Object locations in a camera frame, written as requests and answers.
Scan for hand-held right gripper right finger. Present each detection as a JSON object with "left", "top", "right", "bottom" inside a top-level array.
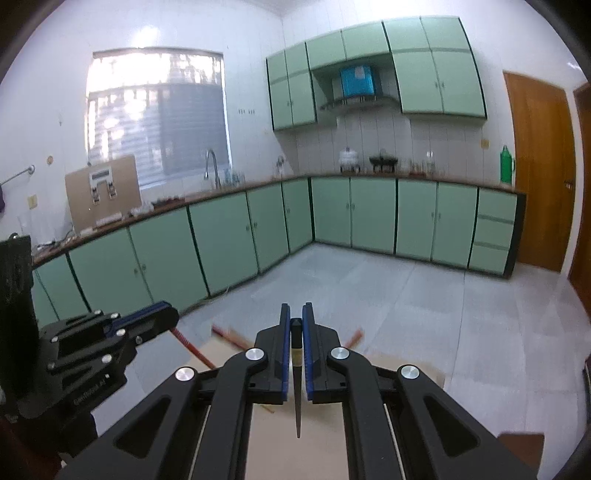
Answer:
[{"left": 302, "top": 302, "right": 539, "bottom": 480}]

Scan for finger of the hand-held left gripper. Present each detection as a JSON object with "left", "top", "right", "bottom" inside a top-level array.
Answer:
[
  {"left": 46, "top": 306, "right": 180, "bottom": 376},
  {"left": 39, "top": 301, "right": 171, "bottom": 345}
]

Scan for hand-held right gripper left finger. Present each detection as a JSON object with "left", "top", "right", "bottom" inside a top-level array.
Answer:
[{"left": 55, "top": 302, "right": 293, "bottom": 480}]

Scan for black chopstick with gold band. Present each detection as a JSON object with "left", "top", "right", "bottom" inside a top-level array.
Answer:
[{"left": 291, "top": 318, "right": 303, "bottom": 438}]

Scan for green lower kitchen cabinets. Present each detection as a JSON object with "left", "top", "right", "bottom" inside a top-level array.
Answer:
[{"left": 30, "top": 175, "right": 481, "bottom": 329}]

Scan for green kitchen cabinets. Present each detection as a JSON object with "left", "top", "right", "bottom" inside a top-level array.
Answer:
[
  {"left": 30, "top": 175, "right": 481, "bottom": 329},
  {"left": 266, "top": 16, "right": 489, "bottom": 133}
]

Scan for cardboard box on counter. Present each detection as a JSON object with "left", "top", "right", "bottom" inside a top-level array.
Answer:
[{"left": 64, "top": 154, "right": 143, "bottom": 232}]

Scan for tall chrome sink faucet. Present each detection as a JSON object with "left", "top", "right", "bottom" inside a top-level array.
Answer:
[{"left": 205, "top": 148, "right": 223, "bottom": 190}]

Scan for window with blinds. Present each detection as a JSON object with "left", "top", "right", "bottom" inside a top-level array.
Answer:
[{"left": 86, "top": 48, "right": 230, "bottom": 190}]

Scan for white lidded pot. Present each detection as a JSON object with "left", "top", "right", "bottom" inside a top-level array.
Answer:
[{"left": 338, "top": 147, "right": 360, "bottom": 174}]

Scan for black cooking pan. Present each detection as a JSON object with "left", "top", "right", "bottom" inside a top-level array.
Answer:
[{"left": 369, "top": 154, "right": 398, "bottom": 174}]

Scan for cluster of glass cups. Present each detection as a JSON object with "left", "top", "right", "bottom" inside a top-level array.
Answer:
[{"left": 399, "top": 151, "right": 440, "bottom": 177}]

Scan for green drawer unit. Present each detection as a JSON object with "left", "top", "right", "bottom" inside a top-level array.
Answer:
[{"left": 467, "top": 186, "right": 527, "bottom": 280}]

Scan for range hood with blue cover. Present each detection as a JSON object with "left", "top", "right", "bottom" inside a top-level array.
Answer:
[{"left": 318, "top": 64, "right": 400, "bottom": 114}]

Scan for green thermos bottle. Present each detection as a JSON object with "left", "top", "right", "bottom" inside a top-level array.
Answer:
[{"left": 499, "top": 145, "right": 515, "bottom": 185}]

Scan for green upper kitchen cabinets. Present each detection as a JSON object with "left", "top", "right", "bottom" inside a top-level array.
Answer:
[{"left": 266, "top": 16, "right": 489, "bottom": 133}]

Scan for plain wooden door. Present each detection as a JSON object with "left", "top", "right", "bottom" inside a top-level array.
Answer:
[{"left": 567, "top": 82, "right": 591, "bottom": 320}]

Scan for chrome towel rail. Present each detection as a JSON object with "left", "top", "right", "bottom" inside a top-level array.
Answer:
[{"left": 0, "top": 165, "right": 36, "bottom": 188}]

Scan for wooden door with handle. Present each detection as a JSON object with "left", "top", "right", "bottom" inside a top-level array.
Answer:
[{"left": 503, "top": 71, "right": 578, "bottom": 273}]

